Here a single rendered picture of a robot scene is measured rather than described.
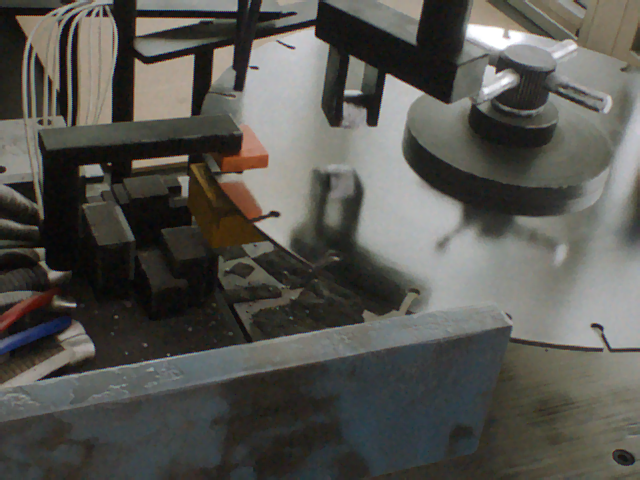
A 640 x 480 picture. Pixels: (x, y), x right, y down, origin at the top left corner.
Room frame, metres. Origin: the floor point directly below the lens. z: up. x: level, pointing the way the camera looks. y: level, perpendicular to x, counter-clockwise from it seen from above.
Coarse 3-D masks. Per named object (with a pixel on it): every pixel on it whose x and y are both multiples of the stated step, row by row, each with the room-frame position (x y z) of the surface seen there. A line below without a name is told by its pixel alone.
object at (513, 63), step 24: (480, 48) 0.52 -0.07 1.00; (504, 48) 0.51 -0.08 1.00; (528, 48) 0.51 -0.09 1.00; (552, 48) 0.53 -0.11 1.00; (576, 48) 0.54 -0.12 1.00; (504, 72) 0.49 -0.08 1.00; (528, 72) 0.49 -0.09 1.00; (552, 72) 0.50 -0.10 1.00; (480, 96) 0.46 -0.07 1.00; (504, 96) 0.49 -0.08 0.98; (528, 96) 0.49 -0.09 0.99; (576, 96) 0.48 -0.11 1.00; (600, 96) 0.48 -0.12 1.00
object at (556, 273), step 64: (256, 64) 0.56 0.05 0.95; (320, 64) 0.57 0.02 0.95; (576, 64) 0.63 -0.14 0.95; (256, 128) 0.48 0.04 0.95; (320, 128) 0.49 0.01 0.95; (384, 128) 0.50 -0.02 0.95; (256, 192) 0.42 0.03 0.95; (320, 192) 0.43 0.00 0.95; (384, 192) 0.44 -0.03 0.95; (448, 192) 0.45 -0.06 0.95; (320, 256) 0.38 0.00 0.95; (384, 256) 0.38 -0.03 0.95; (448, 256) 0.39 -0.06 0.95; (512, 256) 0.40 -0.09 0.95; (576, 256) 0.41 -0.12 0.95; (512, 320) 0.35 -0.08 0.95; (576, 320) 0.36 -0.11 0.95
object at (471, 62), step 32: (320, 0) 0.48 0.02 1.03; (352, 0) 0.48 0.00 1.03; (448, 0) 0.44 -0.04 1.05; (320, 32) 0.47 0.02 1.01; (352, 32) 0.46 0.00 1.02; (384, 32) 0.45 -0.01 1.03; (416, 32) 0.45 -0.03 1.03; (448, 32) 0.44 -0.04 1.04; (384, 64) 0.45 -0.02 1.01; (416, 64) 0.44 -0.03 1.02; (448, 64) 0.43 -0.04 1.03; (480, 64) 0.44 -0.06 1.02; (448, 96) 0.43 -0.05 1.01
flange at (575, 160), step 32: (416, 128) 0.49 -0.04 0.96; (448, 128) 0.49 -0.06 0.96; (480, 128) 0.49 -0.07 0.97; (512, 128) 0.48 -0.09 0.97; (544, 128) 0.49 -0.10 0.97; (576, 128) 0.52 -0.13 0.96; (448, 160) 0.46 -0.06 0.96; (480, 160) 0.47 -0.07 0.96; (512, 160) 0.47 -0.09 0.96; (544, 160) 0.47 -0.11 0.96; (576, 160) 0.48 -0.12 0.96; (608, 160) 0.49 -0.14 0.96; (480, 192) 0.45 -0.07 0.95; (512, 192) 0.45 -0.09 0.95; (544, 192) 0.45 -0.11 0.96; (576, 192) 0.46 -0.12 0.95
